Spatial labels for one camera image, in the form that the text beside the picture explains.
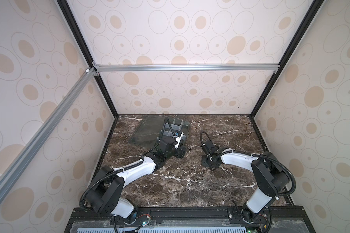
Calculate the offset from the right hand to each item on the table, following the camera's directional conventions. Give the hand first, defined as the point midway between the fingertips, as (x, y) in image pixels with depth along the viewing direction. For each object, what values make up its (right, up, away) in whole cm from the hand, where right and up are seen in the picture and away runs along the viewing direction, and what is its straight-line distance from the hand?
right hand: (209, 163), depth 94 cm
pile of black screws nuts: (-12, +9, +6) cm, 16 cm away
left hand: (-15, +14, -10) cm, 23 cm away
